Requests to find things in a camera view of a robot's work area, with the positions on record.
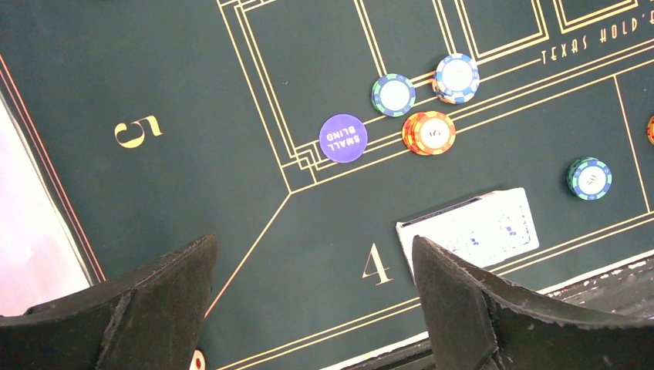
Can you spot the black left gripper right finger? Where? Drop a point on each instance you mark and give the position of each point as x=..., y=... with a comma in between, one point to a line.
x=477, y=320

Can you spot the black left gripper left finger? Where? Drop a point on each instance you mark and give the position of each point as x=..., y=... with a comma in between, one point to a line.
x=148, y=318

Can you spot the blue playing card deck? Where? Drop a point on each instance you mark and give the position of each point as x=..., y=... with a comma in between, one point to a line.
x=483, y=230

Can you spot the green poker chip stack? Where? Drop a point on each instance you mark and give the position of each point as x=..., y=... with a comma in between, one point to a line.
x=589, y=178

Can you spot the purple small blind button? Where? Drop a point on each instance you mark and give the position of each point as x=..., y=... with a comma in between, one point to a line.
x=343, y=138

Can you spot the white blue chips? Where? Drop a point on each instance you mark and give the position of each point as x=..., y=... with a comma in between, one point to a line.
x=456, y=79

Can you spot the orange poker chip stack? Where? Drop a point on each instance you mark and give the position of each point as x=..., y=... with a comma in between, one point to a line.
x=650, y=130

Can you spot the green poker table mat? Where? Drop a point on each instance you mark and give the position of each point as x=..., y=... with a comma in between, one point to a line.
x=155, y=122

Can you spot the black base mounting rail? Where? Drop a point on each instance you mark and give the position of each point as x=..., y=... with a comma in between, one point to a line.
x=624, y=288

